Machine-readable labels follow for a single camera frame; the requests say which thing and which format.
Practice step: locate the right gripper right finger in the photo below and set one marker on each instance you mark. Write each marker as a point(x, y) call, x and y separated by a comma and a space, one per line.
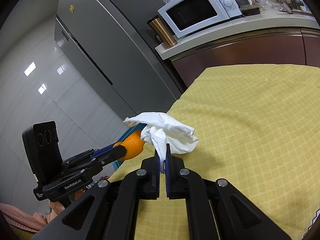
point(216, 209)

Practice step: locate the maroon base cabinets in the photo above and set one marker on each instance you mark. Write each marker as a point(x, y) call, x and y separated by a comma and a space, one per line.
point(268, 46)

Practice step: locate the white microwave oven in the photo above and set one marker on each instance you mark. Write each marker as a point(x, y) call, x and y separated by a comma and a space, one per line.
point(185, 17)

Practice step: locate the yellow patterned tablecloth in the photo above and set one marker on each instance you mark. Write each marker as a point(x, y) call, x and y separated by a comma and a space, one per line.
point(258, 128)

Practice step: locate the copper thermos tumbler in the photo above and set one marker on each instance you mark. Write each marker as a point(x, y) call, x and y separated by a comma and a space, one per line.
point(158, 26)

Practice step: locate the person left hand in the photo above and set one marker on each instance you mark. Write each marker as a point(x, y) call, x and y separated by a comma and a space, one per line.
point(57, 207)

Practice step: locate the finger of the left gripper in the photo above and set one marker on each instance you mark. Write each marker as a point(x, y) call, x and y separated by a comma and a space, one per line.
point(110, 153)

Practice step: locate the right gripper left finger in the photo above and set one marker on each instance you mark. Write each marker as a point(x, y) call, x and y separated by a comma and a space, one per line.
point(107, 210)

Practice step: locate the white tissue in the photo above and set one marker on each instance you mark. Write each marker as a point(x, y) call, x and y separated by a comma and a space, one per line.
point(161, 130)

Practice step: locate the white kitchen counter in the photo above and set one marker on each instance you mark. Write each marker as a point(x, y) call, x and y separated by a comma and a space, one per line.
point(266, 20)

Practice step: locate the grey double door refrigerator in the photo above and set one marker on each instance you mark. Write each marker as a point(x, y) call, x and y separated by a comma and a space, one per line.
point(112, 46)

